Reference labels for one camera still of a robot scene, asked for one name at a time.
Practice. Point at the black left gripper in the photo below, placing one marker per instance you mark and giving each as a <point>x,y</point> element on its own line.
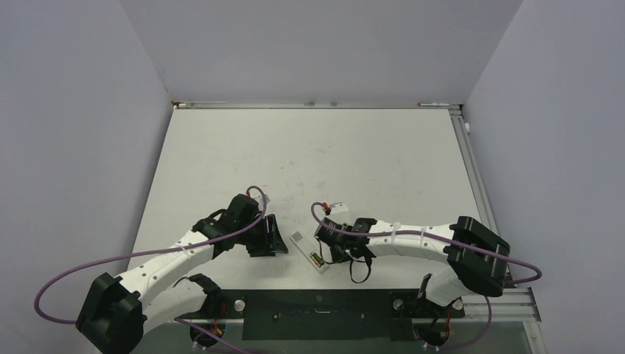
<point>270,243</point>

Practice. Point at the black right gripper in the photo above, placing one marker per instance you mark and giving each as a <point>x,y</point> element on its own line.
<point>337,256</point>

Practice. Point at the green black AAA battery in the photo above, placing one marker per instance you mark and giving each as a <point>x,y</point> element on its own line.
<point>320,257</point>

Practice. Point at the white remote control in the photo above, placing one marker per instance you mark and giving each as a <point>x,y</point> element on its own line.
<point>307,246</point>

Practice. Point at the gold AAA battery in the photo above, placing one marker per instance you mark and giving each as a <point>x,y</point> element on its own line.
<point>316,260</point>

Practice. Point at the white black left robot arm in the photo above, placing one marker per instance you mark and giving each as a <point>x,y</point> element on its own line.
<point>119,310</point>

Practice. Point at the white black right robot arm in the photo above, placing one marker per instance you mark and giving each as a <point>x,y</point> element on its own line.
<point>472,255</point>

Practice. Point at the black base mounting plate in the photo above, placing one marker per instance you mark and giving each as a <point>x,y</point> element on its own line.
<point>350,314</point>

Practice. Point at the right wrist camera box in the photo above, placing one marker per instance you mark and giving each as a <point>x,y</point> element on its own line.
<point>339,213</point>

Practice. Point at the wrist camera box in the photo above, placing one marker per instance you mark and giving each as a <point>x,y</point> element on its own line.
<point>339,213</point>
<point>259,195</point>

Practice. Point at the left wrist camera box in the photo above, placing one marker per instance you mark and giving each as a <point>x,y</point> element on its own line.
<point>259,195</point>

